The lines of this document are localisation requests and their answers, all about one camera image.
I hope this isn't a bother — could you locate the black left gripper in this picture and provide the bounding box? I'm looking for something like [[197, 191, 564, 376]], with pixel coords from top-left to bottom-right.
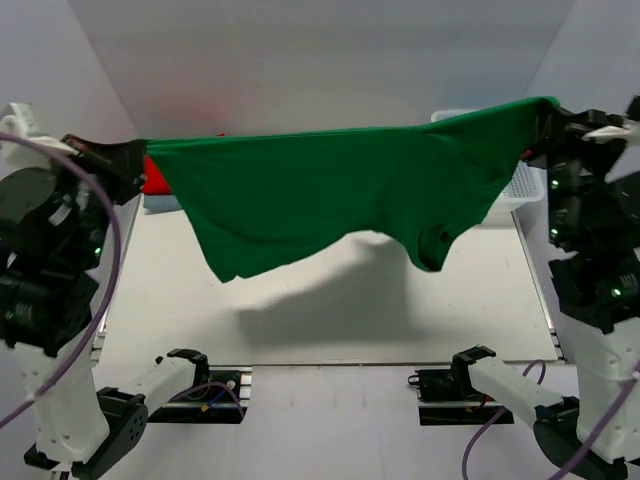
[[43, 133, 145, 270]]

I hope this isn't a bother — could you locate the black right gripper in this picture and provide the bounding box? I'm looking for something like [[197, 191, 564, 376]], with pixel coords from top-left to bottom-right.
[[521, 98, 639, 247]]

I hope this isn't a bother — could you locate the green t-shirt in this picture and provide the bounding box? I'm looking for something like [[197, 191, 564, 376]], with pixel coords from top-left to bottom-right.
[[147, 97, 557, 282]]

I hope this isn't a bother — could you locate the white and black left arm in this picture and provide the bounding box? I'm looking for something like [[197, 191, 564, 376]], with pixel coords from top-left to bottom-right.
[[1, 103, 212, 479]]

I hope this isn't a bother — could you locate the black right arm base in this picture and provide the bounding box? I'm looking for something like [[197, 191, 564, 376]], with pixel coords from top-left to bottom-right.
[[407, 368, 501, 427]]

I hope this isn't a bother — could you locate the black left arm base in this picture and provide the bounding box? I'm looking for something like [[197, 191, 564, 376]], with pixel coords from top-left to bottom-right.
[[149, 367, 252, 425]]

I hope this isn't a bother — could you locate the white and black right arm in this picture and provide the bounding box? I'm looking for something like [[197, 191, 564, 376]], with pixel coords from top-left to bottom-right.
[[451, 101, 639, 479]]

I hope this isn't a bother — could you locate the folded red t-shirt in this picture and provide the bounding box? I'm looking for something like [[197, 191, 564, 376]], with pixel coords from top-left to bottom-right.
[[142, 134, 227, 199]]

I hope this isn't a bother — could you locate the folded light blue t-shirt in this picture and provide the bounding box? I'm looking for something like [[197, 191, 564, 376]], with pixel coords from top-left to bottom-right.
[[143, 194, 182, 213]]

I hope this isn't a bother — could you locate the white perforated plastic basket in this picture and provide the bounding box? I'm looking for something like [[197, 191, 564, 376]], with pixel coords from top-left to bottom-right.
[[430, 102, 544, 215]]

